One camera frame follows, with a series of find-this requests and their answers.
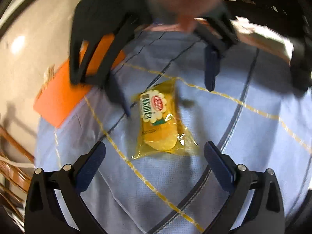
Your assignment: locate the pink cloth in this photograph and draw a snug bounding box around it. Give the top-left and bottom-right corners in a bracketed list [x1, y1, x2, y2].
[194, 17, 293, 63]

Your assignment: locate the brown wooden rack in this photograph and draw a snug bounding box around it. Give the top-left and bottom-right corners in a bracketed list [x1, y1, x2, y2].
[1, 127, 34, 231]

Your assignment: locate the yellow cake packet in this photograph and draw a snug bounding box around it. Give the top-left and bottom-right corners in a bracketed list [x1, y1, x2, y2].
[132, 79, 199, 160]

